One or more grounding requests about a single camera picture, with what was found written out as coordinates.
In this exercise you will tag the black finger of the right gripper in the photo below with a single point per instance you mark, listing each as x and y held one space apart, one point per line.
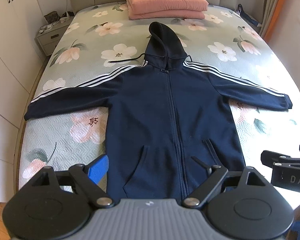
269 158

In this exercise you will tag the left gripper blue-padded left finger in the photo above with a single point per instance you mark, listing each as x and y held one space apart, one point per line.
86 179

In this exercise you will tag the navy striped zip hoodie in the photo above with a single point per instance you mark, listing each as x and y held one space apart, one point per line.
164 117

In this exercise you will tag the floral green quilted bedspread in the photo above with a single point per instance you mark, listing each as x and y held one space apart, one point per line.
103 38

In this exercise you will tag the beige bedside nightstand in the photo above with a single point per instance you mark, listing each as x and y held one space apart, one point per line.
49 39

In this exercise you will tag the beige and orange curtain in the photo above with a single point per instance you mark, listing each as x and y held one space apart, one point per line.
270 14

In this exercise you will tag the dark patterned pouch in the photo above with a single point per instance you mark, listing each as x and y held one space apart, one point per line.
52 17

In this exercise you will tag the white built-in wardrobe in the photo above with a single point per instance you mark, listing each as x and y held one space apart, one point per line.
20 62

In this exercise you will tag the folded pink blanket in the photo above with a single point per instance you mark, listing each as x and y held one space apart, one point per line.
143 9

